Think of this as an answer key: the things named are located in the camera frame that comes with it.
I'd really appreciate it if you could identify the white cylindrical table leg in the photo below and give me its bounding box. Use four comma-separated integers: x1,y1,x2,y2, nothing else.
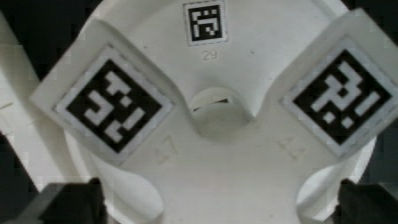
188,87,252,142

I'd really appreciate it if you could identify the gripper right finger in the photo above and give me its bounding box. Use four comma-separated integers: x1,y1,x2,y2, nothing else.
332,179,398,224

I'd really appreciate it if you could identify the white cross-shaped table base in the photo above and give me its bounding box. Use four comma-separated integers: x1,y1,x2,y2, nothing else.
30,10,398,224

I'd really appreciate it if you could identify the white round table top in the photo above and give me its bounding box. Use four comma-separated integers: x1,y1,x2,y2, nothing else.
60,0,380,224

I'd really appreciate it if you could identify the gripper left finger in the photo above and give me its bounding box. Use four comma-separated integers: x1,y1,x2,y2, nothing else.
14,178,106,224

